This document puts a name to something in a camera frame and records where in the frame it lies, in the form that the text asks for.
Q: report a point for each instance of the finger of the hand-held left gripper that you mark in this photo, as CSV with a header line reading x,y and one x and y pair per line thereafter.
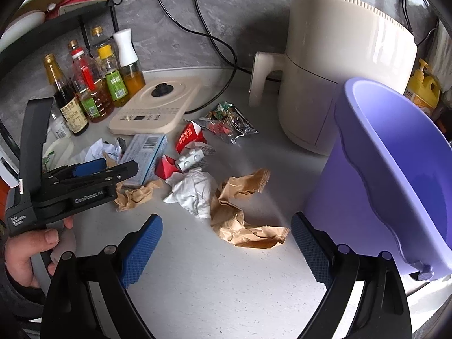
x,y
123,173
90,167

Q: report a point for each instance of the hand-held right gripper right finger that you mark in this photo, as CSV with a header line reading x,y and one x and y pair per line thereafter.
x,y
310,250

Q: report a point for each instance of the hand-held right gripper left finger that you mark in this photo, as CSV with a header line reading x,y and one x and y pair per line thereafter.
x,y
141,250

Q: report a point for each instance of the white paper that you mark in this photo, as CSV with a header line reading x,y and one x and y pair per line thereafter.
x,y
99,150

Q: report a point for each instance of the small brown paper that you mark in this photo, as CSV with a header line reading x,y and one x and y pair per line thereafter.
x,y
136,196

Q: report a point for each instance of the light blue cardboard box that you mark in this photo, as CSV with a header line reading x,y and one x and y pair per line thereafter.
x,y
144,152

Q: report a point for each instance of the small red carton piece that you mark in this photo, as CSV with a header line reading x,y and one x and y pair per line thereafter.
x,y
166,169

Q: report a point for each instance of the white toy block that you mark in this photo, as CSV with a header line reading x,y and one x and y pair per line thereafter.
x,y
189,160

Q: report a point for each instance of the white tissue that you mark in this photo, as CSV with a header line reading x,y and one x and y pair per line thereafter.
x,y
194,190

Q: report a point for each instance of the red white carton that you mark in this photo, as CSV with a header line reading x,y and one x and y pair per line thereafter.
x,y
187,136

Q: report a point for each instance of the purple plastic bucket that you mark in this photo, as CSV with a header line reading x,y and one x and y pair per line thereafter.
x,y
353,183

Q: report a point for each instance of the large brown paper wrapper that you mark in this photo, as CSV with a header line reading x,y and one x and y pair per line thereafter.
x,y
229,219

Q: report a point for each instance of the foil snack wrapper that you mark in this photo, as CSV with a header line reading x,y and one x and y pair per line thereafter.
x,y
226,123

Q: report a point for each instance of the person's left hand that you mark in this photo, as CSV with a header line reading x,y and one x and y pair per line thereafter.
x,y
21,254

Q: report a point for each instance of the white container green print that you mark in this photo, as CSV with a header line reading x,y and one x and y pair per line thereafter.
x,y
60,150

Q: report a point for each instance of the small clear jar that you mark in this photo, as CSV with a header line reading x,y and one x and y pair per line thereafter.
x,y
61,129

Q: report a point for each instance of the white appliance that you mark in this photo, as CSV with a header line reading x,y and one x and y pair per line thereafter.
x,y
7,169

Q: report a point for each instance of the dark soy sauce bottle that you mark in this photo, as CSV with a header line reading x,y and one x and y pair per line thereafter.
x,y
72,113

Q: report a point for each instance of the red cap oil bottle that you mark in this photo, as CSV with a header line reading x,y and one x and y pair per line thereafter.
x,y
91,91

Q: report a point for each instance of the yellow cap green label bottle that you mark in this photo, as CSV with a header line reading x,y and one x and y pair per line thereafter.
x,y
116,84

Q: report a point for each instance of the beige appliance base black knob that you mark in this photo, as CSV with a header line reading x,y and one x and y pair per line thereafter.
x,y
176,99

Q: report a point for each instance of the white top oil dispenser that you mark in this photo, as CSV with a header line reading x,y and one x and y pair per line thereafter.
x,y
132,77

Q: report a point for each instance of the clear bottle gold cap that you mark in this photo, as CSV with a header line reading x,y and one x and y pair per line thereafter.
x,y
99,44

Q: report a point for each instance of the white bowl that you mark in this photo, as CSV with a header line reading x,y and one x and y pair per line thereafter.
x,y
24,23

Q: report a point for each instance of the black metal shelf rack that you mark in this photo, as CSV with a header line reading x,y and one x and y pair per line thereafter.
x,y
53,19

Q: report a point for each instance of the red plastic lid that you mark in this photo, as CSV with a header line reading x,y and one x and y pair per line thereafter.
x,y
77,3

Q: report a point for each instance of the cream air fryer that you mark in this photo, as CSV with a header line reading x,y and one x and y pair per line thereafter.
x,y
335,60

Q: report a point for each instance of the yellow detergent bottle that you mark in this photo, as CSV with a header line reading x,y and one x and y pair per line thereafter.
x,y
423,91

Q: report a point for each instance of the beige hanging cloth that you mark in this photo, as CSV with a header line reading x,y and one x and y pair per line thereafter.
x,y
443,53

